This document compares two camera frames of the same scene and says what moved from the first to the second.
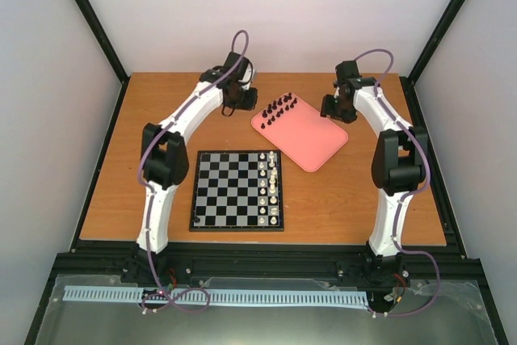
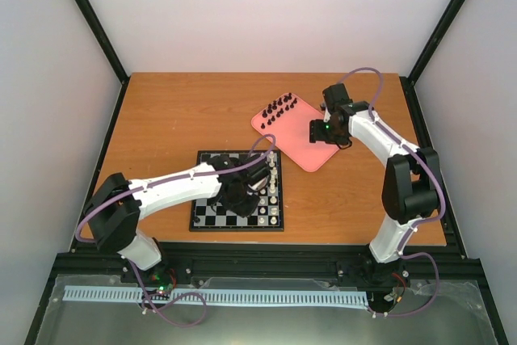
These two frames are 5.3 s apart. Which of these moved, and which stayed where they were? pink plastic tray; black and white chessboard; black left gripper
Moved: black left gripper
Stayed: black and white chessboard; pink plastic tray
